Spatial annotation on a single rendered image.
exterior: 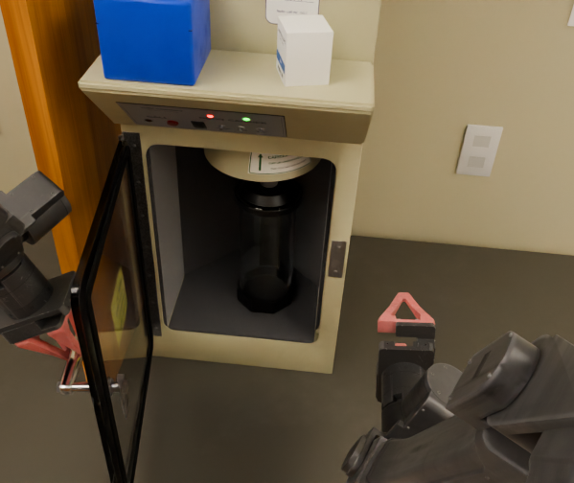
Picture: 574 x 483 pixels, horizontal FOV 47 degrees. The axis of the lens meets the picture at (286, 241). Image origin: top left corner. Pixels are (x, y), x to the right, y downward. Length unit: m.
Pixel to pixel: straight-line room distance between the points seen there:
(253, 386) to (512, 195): 0.69
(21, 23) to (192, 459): 0.65
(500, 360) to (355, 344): 0.87
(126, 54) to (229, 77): 0.11
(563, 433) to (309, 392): 0.86
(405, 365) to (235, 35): 0.44
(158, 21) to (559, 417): 0.55
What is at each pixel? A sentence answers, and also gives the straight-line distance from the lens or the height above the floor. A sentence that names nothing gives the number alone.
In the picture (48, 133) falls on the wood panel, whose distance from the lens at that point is 0.84.
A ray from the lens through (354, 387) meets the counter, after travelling 1.15.
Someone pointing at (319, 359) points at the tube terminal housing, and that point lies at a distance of 1.13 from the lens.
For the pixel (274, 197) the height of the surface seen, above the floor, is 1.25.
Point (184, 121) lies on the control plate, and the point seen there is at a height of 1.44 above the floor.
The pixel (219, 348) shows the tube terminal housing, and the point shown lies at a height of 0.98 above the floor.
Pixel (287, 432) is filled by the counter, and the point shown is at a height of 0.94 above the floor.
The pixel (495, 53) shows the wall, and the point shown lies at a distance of 1.30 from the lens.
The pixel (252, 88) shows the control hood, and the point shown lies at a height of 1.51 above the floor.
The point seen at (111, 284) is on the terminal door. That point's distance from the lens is 0.80.
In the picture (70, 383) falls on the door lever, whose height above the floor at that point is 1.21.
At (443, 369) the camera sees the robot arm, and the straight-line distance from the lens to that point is 0.73.
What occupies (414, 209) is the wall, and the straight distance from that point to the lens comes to 1.45.
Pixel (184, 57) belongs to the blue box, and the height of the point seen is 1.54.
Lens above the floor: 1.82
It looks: 39 degrees down
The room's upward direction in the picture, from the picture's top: 3 degrees clockwise
